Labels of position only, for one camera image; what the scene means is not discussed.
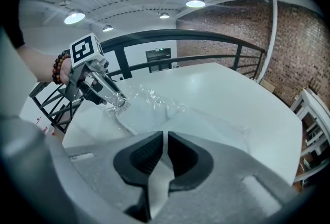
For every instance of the person's black shirt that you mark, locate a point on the person's black shirt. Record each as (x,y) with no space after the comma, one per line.
(18,37)

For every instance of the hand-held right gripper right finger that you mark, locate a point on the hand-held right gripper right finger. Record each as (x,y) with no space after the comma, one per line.
(232,187)

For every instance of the black pendant lamp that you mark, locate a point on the black pendant lamp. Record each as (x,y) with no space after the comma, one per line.
(107,28)
(195,2)
(164,15)
(74,17)

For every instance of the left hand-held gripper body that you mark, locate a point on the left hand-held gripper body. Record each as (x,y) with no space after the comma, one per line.
(85,50)

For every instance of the white side table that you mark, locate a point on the white side table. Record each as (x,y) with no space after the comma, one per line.
(310,96)

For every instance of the black door with green sign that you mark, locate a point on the black door with green sign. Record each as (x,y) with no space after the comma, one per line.
(157,57)

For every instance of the person's left forearm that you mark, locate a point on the person's left forearm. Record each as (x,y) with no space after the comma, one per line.
(36,63)

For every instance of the black metal railing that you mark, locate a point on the black metal railing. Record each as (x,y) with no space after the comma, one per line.
(180,35)

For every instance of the small cardboard box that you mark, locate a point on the small cardboard box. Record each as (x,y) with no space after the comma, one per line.
(268,86)

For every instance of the clear plastic bag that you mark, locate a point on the clear plastic bag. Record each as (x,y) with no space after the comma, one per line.
(159,104)

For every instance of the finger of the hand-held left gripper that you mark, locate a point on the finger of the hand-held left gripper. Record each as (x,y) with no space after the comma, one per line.
(112,90)

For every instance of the white vertical pipe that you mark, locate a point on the white vertical pipe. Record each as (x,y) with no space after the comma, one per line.
(273,32)

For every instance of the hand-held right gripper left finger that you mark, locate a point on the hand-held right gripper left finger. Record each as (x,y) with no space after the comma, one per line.
(98,166)

